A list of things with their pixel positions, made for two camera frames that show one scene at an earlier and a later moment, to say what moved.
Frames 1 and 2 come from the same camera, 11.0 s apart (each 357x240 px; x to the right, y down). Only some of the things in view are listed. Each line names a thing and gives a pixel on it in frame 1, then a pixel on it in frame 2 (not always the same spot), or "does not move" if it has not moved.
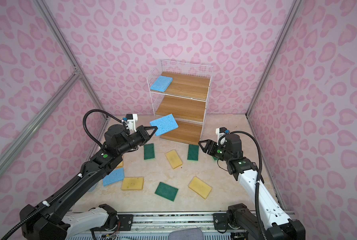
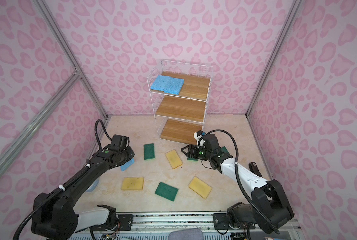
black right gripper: [208, 146] → [191, 147]
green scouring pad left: [149, 151] does not move
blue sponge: [164, 124] → [174, 86]
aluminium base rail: [219, 222] does not move
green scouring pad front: [166, 191] does not move
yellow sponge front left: [132, 183] does not move
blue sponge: [115, 176] → [127, 165]
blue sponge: [161, 83] does not move
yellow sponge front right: [200, 187] does not move
